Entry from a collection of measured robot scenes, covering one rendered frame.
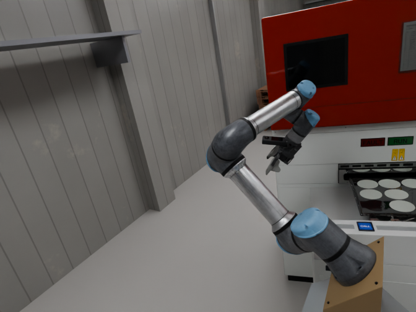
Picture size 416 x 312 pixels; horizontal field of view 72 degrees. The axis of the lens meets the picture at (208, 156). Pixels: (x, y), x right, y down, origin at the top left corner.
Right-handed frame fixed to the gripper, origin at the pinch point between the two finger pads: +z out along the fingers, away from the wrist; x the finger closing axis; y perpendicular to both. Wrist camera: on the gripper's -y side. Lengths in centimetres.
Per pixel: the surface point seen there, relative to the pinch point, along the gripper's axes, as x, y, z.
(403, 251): -35, 53, -18
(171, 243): 58, -5, 161
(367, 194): 5, 53, -13
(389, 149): 28, 57, -32
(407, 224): -27, 51, -25
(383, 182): 16, 62, -18
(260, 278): 21, 61, 100
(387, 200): -1, 58, -18
